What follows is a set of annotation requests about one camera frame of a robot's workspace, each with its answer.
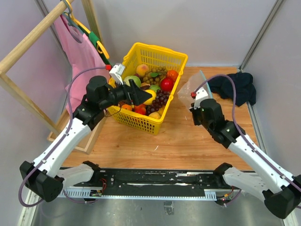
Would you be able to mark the purple grapes bunch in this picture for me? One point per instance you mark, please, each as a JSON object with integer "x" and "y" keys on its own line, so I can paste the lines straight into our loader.
{"x": 159, "y": 103}

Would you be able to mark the wooden clothes rack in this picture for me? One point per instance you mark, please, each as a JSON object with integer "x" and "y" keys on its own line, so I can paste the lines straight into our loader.
{"x": 17, "y": 52}

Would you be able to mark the yellow hanger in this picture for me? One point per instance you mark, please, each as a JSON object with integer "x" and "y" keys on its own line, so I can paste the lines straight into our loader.
{"x": 70, "y": 13}

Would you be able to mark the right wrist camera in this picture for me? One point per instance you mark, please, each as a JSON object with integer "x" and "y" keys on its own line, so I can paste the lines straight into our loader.
{"x": 198, "y": 96}

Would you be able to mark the red orange fruit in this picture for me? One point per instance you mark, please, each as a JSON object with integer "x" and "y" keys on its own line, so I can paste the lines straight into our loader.
{"x": 140, "y": 109}

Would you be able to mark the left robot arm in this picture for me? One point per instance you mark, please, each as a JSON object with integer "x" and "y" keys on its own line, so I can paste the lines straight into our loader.
{"x": 44, "y": 175}

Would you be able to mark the dark navy cloth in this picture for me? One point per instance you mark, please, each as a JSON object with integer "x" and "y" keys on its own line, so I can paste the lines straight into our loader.
{"x": 245, "y": 89}

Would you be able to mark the yellow plastic basket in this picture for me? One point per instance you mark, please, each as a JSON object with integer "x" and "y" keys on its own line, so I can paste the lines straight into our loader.
{"x": 155, "y": 57}

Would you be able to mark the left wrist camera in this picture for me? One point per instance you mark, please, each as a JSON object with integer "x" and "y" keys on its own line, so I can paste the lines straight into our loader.
{"x": 116, "y": 73}

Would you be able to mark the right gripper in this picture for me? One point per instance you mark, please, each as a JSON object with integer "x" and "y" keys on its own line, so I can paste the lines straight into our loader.
{"x": 194, "y": 111}

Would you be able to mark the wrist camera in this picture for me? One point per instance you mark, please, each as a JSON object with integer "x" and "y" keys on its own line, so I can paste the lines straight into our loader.
{"x": 198, "y": 96}
{"x": 116, "y": 73}

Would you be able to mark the green garment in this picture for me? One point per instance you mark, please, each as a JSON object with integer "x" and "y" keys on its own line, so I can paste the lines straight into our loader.
{"x": 103, "y": 53}

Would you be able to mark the green cabbage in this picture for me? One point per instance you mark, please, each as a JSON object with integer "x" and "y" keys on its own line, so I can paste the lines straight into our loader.
{"x": 136, "y": 80}

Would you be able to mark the grey hanger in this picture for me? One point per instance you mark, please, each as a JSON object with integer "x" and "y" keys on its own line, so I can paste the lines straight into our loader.
{"x": 73, "y": 29}

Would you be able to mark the red apple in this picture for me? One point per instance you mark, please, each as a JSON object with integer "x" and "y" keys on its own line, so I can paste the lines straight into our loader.
{"x": 167, "y": 84}

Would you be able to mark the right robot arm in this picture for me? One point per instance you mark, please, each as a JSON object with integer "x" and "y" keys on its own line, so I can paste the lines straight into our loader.
{"x": 276, "y": 187}

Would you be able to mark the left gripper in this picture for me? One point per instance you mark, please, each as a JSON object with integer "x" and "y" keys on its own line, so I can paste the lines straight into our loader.
{"x": 139, "y": 96}

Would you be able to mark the pink shirt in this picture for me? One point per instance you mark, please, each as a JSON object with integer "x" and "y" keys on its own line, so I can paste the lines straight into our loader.
{"x": 81, "y": 56}

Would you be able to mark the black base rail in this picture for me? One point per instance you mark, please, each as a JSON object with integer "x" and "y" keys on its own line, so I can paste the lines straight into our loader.
{"x": 150, "y": 184}

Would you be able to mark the clear zip top bag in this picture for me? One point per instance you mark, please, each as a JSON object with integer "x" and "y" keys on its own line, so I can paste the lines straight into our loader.
{"x": 184, "y": 94}

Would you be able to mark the yellow peach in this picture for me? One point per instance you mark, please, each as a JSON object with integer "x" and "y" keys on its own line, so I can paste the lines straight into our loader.
{"x": 155, "y": 115}

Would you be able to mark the green grapes bunch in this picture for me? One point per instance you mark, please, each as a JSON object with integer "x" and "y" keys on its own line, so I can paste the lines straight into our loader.
{"x": 154, "y": 76}

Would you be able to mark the orange persimmon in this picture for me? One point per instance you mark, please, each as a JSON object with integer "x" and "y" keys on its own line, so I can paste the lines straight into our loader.
{"x": 172, "y": 74}

